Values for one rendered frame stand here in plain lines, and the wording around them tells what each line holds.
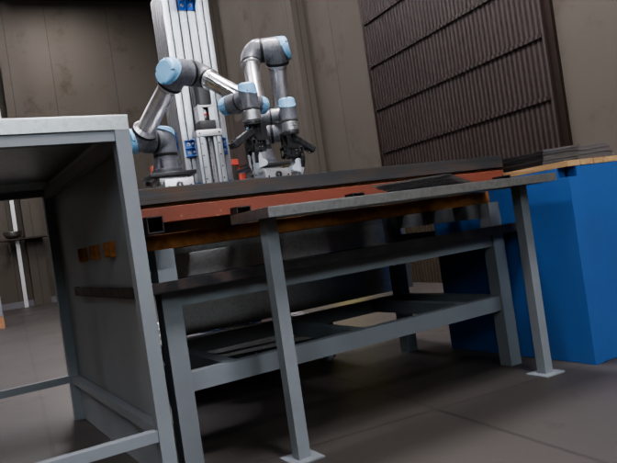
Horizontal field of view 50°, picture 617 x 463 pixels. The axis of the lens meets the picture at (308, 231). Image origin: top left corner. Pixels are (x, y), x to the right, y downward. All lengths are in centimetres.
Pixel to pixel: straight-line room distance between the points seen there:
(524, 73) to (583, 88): 53
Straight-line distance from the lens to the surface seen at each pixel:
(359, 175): 239
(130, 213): 183
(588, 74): 498
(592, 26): 498
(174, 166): 324
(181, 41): 361
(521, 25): 538
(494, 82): 557
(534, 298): 264
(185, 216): 207
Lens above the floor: 67
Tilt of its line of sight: level
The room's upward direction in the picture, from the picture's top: 8 degrees counter-clockwise
